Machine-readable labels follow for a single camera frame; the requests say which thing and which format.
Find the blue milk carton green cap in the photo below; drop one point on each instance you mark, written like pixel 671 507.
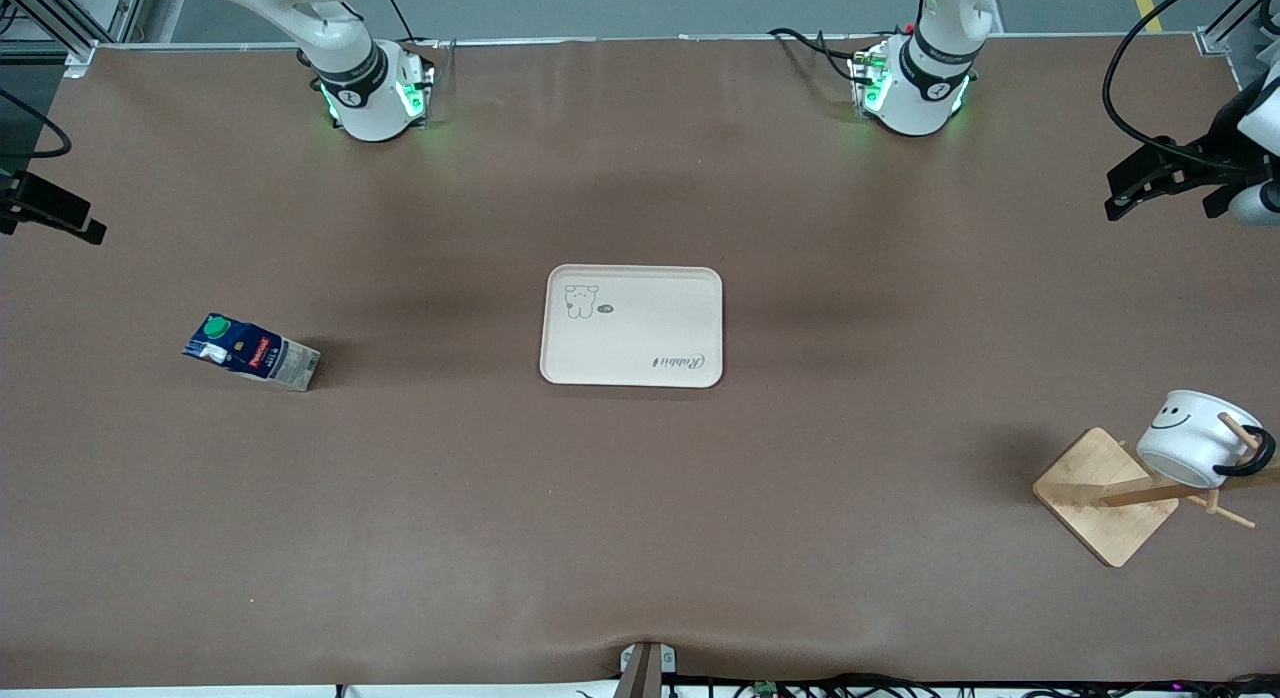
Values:
pixel 255 353

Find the cream tray with bear print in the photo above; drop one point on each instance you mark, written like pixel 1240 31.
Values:
pixel 640 328

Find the wooden mug rack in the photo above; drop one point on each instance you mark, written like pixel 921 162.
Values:
pixel 1100 498

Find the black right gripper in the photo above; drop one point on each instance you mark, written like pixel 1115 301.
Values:
pixel 40 202

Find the grey metal bracket post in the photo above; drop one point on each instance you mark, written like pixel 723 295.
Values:
pixel 645 673

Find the aluminium frame post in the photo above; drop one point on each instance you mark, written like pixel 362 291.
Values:
pixel 1235 28
pixel 60 18

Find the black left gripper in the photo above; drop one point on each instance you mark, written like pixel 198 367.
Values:
pixel 1203 170

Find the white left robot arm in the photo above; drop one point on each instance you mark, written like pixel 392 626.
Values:
pixel 930 88

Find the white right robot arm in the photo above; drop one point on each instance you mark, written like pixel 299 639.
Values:
pixel 365 88

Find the silver table edge rail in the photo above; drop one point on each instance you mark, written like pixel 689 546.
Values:
pixel 650 39

